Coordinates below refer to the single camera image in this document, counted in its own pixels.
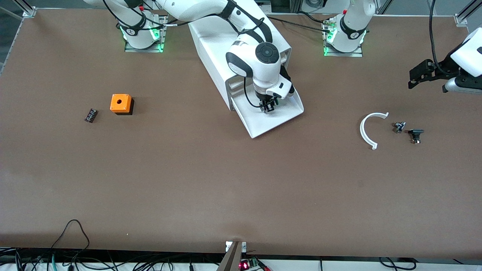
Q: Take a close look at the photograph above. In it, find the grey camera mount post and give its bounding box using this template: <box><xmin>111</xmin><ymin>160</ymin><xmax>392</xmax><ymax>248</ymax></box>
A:
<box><xmin>217</xmin><ymin>242</ymin><xmax>243</xmax><ymax>271</ymax></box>

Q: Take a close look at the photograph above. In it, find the black looped cable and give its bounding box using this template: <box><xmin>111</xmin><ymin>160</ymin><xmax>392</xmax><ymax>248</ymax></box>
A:
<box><xmin>51</xmin><ymin>219</ymin><xmax>90</xmax><ymax>252</ymax></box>

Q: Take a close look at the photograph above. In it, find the white metal mount bracket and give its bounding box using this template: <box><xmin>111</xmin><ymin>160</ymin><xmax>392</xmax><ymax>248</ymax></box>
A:
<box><xmin>225</xmin><ymin>241</ymin><xmax>247</xmax><ymax>253</ymax></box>

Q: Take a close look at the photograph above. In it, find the black cable to arm base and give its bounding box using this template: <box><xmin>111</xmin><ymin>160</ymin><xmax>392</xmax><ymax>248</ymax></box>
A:
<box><xmin>265</xmin><ymin>11</ymin><xmax>334</xmax><ymax>34</ymax></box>

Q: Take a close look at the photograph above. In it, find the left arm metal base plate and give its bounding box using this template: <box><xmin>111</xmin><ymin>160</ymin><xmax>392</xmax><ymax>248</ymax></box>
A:
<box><xmin>323</xmin><ymin>19</ymin><xmax>364</xmax><ymax>58</ymax></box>

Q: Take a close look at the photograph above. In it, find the small black switch part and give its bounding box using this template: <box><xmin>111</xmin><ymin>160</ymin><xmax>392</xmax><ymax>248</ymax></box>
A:
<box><xmin>408</xmin><ymin>129</ymin><xmax>425</xmax><ymax>145</ymax></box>

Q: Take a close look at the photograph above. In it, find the orange button enclosure box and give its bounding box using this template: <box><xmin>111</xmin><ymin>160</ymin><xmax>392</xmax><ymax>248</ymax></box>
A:
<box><xmin>110</xmin><ymin>94</ymin><xmax>134</xmax><ymax>116</ymax></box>

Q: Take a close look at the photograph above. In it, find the white curved plastic arc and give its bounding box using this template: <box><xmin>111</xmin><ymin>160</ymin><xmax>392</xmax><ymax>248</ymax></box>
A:
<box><xmin>360</xmin><ymin>112</ymin><xmax>389</xmax><ymax>151</ymax></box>

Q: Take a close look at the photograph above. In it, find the white drawer cabinet housing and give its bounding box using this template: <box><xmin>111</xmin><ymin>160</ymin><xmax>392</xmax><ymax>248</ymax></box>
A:
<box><xmin>185</xmin><ymin>9</ymin><xmax>292</xmax><ymax>111</ymax></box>

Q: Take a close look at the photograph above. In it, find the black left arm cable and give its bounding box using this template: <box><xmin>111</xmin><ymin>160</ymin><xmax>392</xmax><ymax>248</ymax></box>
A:
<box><xmin>430</xmin><ymin>0</ymin><xmax>448</xmax><ymax>74</ymax></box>

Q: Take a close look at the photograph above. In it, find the circuit board with red light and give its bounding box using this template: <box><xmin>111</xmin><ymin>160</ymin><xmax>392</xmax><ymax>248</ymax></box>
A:
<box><xmin>239</xmin><ymin>258</ymin><xmax>271</xmax><ymax>271</ymax></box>

